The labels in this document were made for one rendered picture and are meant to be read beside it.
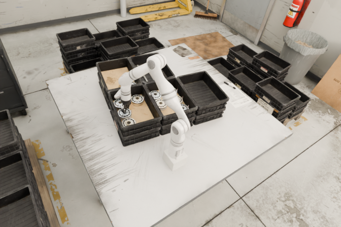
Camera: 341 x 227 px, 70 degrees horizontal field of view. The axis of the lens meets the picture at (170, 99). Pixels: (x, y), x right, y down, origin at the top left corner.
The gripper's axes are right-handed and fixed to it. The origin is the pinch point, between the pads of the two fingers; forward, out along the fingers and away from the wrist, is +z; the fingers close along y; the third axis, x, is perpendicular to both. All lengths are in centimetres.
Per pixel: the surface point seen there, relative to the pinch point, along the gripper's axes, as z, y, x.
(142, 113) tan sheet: 2.3, 4.5, -11.8
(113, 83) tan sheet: 2.4, 25.8, 25.5
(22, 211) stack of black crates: 36, -81, 36
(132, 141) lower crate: 11.8, -16.3, -13.3
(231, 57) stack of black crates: 47, 194, -63
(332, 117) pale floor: 85, 178, -216
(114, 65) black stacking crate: -2, 45, 35
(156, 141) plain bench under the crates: 15.3, -6.7, -28.4
